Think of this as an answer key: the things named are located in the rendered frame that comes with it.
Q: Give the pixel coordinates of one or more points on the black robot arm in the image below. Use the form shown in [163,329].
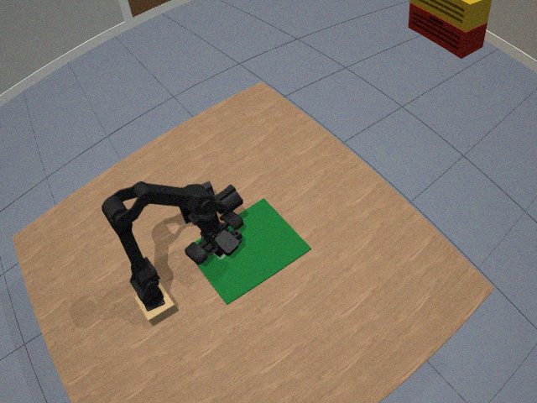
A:
[201,202]

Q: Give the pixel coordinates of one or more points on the green flat board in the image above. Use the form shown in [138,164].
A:
[268,245]

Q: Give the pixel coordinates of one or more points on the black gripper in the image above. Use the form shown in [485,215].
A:
[198,253]

